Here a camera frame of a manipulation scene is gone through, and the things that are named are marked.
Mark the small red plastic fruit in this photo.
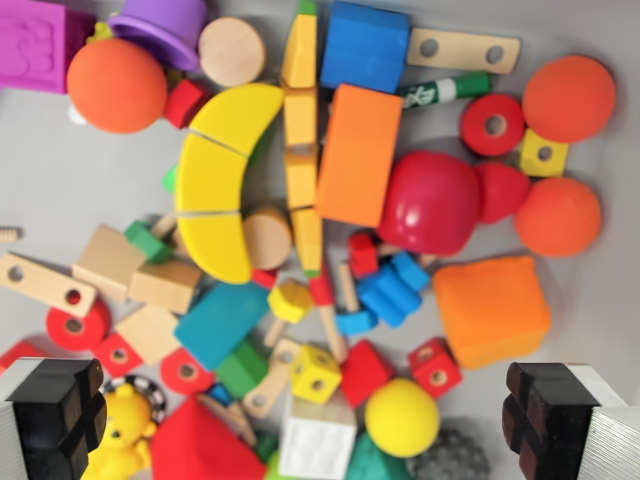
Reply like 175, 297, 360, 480
474, 161, 532, 225

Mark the orange foam ball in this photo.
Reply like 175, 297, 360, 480
66, 38, 169, 135
521, 54, 617, 145
514, 176, 603, 259

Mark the teal green soft toy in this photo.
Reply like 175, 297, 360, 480
343, 432, 416, 480

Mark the red square wooden nut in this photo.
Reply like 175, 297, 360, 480
92, 332, 145, 380

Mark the red hexagonal wooden nut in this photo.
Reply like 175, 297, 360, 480
348, 229, 385, 280

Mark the flat red wooden piece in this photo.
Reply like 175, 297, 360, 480
249, 268, 278, 291

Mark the small blue wooden piece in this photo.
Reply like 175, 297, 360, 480
207, 382, 237, 407

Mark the yellow foam ball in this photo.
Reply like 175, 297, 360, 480
364, 377, 442, 459

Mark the plain wooden cube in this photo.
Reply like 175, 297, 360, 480
115, 304, 182, 367

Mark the pale wooden wedge block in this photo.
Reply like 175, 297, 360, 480
71, 223, 147, 304

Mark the red cube with holes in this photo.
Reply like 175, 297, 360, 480
407, 337, 464, 400

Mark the small red wooden cube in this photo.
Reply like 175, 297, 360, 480
164, 78, 212, 131

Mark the magenta embossed foam block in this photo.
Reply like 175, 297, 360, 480
0, 0, 97, 95

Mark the green marker pen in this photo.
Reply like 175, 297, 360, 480
396, 70, 494, 113

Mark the orange foam block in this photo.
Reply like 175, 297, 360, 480
314, 83, 405, 228

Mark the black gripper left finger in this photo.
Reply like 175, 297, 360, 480
0, 357, 107, 480

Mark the purple plastic cup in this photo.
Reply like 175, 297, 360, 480
107, 0, 209, 72

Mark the wooden plank with holes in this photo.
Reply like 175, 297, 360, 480
0, 251, 99, 319
405, 27, 522, 77
243, 337, 302, 421

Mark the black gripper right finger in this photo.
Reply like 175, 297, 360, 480
502, 362, 640, 480

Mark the chunky blue wooden bolt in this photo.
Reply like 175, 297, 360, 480
357, 268, 424, 329

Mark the round wooden disc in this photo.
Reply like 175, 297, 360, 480
197, 16, 268, 88

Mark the yellow cube with holes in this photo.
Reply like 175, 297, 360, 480
289, 343, 344, 404

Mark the blue foam block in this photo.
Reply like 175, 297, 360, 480
319, 0, 413, 95

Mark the thin wooden stick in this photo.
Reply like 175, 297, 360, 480
194, 392, 259, 447

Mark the red wooden wheel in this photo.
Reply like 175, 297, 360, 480
45, 295, 112, 352
159, 347, 217, 397
460, 93, 527, 158

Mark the yellow sliced wooden banana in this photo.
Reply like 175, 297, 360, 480
174, 82, 286, 286

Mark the plain wooden rectangular block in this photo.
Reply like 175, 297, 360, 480
128, 259, 204, 316

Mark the slim blue head bolt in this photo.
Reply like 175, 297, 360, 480
335, 261, 380, 337

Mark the grey spiky rubber ball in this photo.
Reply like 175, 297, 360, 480
409, 428, 492, 480

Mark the large red plastic fruit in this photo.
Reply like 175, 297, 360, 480
376, 150, 484, 258

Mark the yellow head wooden bolt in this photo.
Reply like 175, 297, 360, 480
262, 279, 316, 350

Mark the yellow sliced wooden corn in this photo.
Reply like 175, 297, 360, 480
279, 0, 325, 280

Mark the black white checkered ring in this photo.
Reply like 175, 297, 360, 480
102, 373, 167, 426

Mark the large red pyramid block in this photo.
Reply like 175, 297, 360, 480
149, 396, 269, 480

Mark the plain wooden cylinder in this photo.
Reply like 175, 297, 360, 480
241, 206, 294, 272

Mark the yellow wooden nut cube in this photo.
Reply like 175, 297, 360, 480
518, 129, 571, 178

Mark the yellow rubber bear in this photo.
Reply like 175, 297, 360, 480
85, 383, 158, 480

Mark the teal wooden block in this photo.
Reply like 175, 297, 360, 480
173, 281, 272, 372

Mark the green wooden block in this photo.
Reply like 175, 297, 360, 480
214, 339, 272, 399

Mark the yellow green rubber toy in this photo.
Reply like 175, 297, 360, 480
85, 20, 115, 45

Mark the red wooden roof block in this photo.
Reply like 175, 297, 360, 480
0, 339, 50, 375

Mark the squashed orange foam cube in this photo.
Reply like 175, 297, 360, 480
431, 256, 553, 371

